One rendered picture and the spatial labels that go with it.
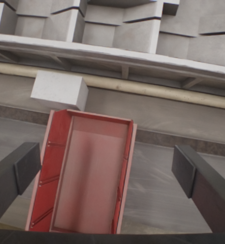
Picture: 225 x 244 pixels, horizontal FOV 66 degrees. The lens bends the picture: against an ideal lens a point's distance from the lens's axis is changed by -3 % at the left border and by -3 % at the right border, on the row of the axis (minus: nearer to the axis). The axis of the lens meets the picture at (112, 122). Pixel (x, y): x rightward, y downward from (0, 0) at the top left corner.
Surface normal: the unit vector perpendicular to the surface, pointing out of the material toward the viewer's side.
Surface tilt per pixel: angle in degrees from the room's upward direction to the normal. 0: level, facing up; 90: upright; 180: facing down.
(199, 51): 31
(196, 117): 0
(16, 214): 2
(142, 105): 0
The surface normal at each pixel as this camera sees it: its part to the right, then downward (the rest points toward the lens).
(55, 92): -0.04, -0.17
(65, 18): -0.54, -0.08
